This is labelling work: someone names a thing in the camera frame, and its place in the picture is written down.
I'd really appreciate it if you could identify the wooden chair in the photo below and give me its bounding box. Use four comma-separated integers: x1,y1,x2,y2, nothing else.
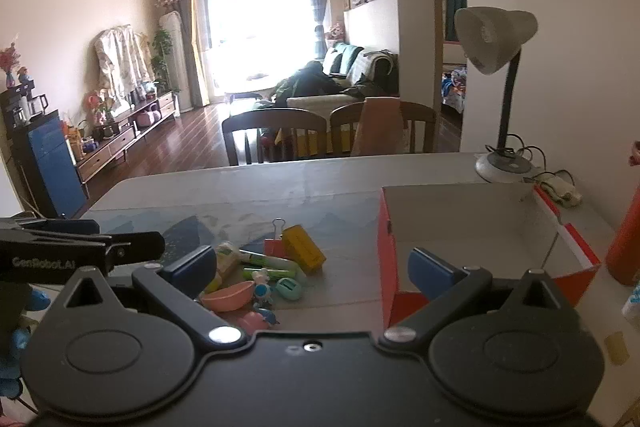
222,108,328,166
330,101,438,156

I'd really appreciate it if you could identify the black coffee machine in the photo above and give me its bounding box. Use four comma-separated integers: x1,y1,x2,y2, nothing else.
0,79,50,130

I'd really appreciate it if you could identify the white bunny toy figure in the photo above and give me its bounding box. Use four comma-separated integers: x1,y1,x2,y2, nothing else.
250,269,275,308

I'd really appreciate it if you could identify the blue white patterned packet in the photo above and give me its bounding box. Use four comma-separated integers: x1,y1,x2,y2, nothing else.
621,279,640,318

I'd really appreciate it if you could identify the red flower arrangement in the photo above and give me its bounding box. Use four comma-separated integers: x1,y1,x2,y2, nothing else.
82,89,116,128

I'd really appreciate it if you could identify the pink cloth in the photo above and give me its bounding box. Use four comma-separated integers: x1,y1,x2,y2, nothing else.
350,97,406,156

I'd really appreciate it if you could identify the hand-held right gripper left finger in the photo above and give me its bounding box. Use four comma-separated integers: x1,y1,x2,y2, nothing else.
52,245,247,347

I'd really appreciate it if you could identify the white cloth rag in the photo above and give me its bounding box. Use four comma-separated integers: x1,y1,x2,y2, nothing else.
532,172,585,208

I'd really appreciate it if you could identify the green house plant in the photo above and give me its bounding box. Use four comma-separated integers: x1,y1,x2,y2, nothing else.
150,29,173,92

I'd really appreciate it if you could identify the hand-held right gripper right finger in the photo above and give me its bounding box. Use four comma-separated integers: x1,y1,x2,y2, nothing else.
384,248,576,348

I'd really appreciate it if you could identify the wooden TV cabinet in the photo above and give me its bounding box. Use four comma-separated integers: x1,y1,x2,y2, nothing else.
75,91,182,184

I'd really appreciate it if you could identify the beige printed blanket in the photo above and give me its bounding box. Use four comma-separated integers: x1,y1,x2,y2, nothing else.
285,96,371,158

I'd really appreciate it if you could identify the mint green plastic toy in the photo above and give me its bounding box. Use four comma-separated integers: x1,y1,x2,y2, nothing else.
276,276,302,301

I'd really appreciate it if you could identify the white desk lamp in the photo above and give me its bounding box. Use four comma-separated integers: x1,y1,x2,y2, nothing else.
454,6,546,184

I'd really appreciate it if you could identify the white green glue stick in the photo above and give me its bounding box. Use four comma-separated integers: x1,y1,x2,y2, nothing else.
240,249,307,274

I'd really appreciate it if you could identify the white standing air conditioner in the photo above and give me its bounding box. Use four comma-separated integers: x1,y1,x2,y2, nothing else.
159,12,193,112

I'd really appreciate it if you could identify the red bottle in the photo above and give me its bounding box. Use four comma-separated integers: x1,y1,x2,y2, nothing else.
605,141,640,288

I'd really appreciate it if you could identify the grey curtain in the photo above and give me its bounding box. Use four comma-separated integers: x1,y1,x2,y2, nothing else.
302,0,332,60

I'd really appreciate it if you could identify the black lamp cable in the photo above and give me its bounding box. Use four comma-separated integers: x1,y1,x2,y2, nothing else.
487,146,571,188

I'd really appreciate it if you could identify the pink and blue toy figure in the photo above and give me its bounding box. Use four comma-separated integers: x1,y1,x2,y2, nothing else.
239,311,281,333

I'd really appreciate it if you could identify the pink binder clip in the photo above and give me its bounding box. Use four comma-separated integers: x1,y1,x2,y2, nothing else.
263,218,287,258

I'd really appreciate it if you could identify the dark clothes pile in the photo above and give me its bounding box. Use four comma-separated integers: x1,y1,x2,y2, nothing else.
272,61,346,105

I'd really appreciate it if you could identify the red cardboard box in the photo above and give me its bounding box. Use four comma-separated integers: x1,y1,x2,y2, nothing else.
380,184,602,328

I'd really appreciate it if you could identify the bright balcony window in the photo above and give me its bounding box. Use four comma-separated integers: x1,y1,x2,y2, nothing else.
192,0,321,102

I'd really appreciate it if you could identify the blue board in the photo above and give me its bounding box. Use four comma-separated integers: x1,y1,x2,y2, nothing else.
27,111,87,219

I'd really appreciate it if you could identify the pink plastic bowl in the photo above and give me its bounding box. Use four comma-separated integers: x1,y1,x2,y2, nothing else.
200,281,256,313

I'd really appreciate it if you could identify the pink flower vase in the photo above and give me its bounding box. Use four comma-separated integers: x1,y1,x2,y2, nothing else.
0,42,23,88

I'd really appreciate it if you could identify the sofa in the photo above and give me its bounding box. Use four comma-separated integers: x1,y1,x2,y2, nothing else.
287,43,401,118

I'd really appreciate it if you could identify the yellow sticky note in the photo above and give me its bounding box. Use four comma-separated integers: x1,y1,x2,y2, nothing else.
604,331,632,366

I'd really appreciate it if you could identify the person's left hand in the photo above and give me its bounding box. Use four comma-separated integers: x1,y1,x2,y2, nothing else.
0,286,52,400

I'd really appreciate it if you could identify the white round table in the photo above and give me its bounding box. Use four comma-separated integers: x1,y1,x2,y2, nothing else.
225,74,281,102

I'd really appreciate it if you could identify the green pen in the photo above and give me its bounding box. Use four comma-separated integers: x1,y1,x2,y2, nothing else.
242,268,302,282

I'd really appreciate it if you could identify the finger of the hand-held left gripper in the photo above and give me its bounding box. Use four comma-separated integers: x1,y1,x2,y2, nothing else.
0,231,166,275
0,219,101,240

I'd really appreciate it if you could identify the colourful bedding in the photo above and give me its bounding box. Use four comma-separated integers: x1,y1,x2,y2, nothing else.
441,64,468,112

